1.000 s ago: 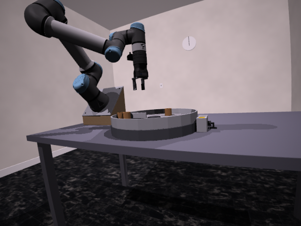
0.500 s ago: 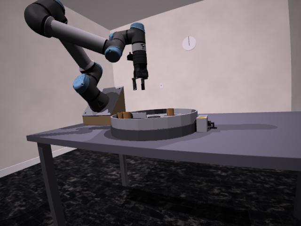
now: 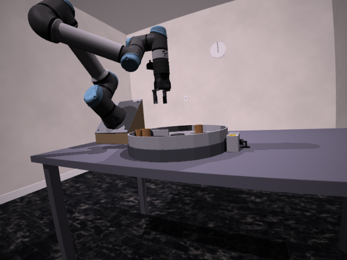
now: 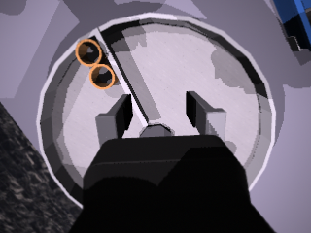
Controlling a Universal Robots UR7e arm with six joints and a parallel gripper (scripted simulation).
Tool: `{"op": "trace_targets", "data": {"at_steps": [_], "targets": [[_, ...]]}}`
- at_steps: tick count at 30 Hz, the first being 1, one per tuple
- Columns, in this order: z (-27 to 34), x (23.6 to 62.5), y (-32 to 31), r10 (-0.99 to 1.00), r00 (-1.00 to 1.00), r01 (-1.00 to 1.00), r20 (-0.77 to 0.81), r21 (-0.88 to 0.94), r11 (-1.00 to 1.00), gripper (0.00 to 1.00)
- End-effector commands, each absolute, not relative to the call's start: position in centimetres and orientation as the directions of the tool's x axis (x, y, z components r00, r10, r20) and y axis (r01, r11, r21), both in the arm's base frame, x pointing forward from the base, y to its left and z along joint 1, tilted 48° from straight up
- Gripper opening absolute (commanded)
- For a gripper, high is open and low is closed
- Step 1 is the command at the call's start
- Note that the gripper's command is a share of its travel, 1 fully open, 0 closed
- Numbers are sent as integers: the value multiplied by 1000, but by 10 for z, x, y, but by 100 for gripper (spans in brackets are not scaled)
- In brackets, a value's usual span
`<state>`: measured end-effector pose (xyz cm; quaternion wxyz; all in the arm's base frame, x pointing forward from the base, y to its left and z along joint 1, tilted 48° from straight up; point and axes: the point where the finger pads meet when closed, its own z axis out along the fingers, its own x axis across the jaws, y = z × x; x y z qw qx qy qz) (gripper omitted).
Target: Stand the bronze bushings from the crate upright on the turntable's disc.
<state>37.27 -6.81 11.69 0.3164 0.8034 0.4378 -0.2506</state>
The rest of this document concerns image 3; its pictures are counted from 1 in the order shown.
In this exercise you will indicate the bronze bushing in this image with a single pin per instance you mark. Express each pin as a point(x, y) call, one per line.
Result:
point(138, 132)
point(198, 129)
point(146, 132)

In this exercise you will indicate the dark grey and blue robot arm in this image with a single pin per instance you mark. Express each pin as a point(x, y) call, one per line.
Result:
point(42, 18)

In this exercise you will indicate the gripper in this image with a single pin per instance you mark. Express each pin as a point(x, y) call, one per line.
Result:
point(161, 72)

